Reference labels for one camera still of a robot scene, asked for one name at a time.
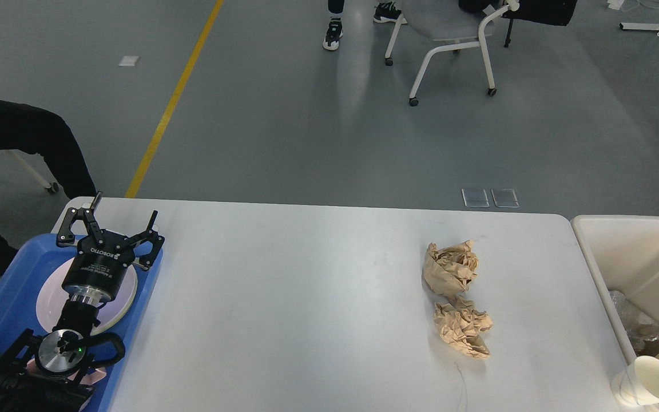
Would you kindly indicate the white paper cup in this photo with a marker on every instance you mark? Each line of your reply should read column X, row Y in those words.
column 638, row 383

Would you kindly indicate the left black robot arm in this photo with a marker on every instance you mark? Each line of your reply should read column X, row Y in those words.
column 70, row 306

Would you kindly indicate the person in black left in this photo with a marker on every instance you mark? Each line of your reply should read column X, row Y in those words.
column 40, row 132

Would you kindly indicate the blue plastic tray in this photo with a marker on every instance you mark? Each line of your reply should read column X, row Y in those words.
column 25, row 280

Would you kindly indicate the beige plastic bin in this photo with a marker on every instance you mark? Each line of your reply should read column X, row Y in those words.
column 622, row 253

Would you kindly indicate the crumpled brown paper lower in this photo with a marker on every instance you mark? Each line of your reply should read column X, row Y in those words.
column 460, row 325

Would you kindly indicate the crumpled brown paper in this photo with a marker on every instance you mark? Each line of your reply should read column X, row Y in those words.
column 449, row 271
column 460, row 325

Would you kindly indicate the pink plate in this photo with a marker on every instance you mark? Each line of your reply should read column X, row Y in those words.
column 52, row 297

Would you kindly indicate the grey white office chair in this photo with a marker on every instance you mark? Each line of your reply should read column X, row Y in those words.
column 444, row 21

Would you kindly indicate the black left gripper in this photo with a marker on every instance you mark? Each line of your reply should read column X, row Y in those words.
column 99, row 269

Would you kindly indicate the small silver foil bag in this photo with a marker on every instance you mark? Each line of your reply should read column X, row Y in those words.
column 640, row 328

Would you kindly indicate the crumpled brown paper upper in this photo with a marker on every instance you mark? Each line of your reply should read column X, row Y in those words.
column 449, row 271

